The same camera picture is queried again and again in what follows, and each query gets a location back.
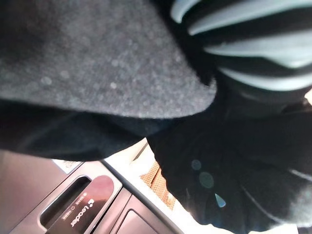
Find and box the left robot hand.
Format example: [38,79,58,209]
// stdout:
[156,0,312,99]

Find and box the black garment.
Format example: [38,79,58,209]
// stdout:
[145,73,312,234]

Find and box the dark grey speckled garment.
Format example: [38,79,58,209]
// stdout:
[0,0,218,162]

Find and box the orange woven basket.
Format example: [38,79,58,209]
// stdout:
[139,160,177,211]

